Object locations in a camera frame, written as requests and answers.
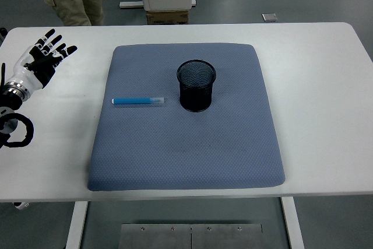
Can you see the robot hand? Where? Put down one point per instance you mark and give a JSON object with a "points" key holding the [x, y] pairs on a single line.
{"points": [[35, 69]]}

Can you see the grey metal plate with screws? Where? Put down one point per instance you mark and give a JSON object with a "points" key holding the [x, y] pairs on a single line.
{"points": [[156, 237], [227, 237]]}

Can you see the small white and black object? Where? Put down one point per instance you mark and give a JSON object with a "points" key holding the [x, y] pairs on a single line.
{"points": [[21, 205]]}

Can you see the white table leg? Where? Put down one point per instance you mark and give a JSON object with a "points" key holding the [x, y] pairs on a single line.
{"points": [[292, 225], [75, 225]]}

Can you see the brown cardboard box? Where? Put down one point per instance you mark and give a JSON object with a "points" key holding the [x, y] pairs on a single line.
{"points": [[167, 17]]}

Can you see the small grey floor plate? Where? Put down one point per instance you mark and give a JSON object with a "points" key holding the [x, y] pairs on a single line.
{"points": [[269, 17]]}

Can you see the grey-blue textured mat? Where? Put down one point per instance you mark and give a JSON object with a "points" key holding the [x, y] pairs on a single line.
{"points": [[186, 150]]}

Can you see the black mesh pen holder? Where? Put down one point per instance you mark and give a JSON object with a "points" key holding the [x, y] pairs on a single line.
{"points": [[195, 97]]}

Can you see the blue marker with clear cap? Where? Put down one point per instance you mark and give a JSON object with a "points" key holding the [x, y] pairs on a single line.
{"points": [[131, 101]]}

